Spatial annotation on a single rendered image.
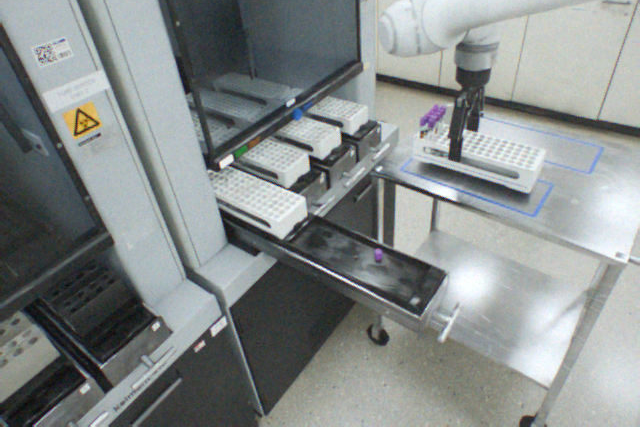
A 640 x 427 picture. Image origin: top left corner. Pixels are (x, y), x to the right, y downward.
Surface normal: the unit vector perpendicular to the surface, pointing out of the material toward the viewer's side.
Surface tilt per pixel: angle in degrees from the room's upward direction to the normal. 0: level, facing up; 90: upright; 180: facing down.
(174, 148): 90
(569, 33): 90
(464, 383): 0
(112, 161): 90
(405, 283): 0
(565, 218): 0
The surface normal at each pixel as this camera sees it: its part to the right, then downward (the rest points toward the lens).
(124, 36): 0.80, 0.31
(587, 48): -0.62, 0.52
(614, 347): -0.08, -0.79
